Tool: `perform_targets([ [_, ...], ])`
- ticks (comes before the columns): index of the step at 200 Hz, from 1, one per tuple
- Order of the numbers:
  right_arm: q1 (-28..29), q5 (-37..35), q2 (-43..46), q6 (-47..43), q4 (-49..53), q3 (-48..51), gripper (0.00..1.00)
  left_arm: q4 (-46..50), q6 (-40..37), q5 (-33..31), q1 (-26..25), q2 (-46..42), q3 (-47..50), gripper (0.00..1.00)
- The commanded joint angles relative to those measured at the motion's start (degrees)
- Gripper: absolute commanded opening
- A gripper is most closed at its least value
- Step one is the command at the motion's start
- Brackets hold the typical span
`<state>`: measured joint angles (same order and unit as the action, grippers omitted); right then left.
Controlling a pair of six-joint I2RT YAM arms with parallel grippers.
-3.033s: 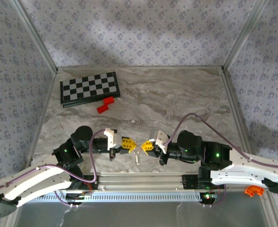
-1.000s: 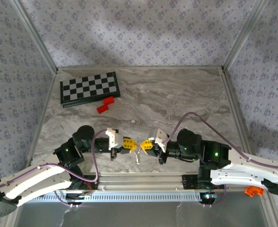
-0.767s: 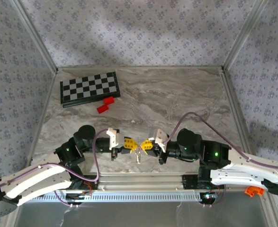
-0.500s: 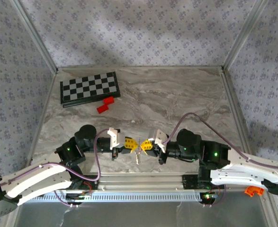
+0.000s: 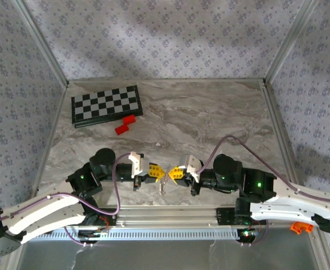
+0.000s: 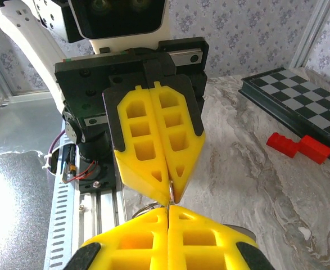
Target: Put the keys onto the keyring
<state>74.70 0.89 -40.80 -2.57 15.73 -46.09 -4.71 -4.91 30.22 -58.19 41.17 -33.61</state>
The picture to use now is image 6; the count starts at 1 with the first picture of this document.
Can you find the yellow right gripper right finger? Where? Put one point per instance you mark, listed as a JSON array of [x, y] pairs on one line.
[[209, 242]]

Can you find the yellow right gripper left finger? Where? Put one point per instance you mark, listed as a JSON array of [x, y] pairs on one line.
[[125, 242]]

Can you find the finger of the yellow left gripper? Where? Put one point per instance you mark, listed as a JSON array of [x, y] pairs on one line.
[[192, 152], [125, 163]]

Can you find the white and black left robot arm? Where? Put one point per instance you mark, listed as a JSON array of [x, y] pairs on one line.
[[27, 42]]

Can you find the small left circuit board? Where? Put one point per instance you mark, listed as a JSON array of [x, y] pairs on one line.
[[69, 166]]

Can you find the red toy block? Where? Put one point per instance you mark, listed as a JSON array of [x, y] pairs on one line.
[[315, 149], [282, 144]]

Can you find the grey metal sheet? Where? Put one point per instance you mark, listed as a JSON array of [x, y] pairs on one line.
[[13, 197]]

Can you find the black and grey chessboard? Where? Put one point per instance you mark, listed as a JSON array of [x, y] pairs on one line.
[[308, 98]]

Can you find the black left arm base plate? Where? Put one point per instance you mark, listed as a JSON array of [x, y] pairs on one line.
[[105, 182]]

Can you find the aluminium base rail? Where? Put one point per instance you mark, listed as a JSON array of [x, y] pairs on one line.
[[105, 213]]

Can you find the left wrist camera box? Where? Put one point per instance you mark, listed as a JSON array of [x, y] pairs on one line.
[[119, 19]]

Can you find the aluminium frame post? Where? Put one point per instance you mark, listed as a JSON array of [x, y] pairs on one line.
[[311, 33]]

